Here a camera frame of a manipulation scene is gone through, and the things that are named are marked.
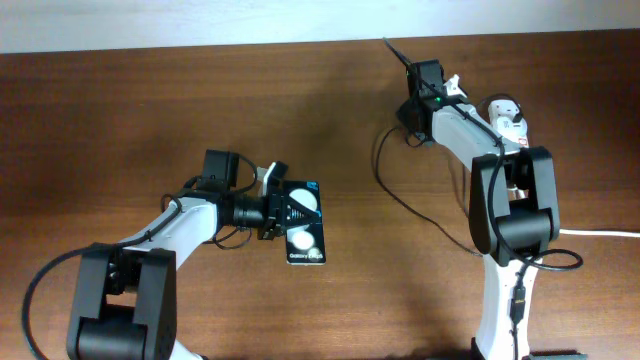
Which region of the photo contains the black charging cable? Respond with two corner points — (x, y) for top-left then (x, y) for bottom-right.
(370, 92), (525, 259)

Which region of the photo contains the black smartphone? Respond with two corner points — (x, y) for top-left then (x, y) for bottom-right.
(283, 181), (326, 266)

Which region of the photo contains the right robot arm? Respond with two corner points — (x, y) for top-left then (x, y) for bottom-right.
(397, 60), (560, 359)

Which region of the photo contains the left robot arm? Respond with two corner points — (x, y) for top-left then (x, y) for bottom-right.
(66, 150), (326, 360)

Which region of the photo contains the white charger plug adapter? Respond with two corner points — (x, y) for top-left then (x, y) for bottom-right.
(488, 99), (529, 142)

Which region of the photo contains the white power strip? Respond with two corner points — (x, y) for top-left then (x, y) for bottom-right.
(487, 99), (531, 149)

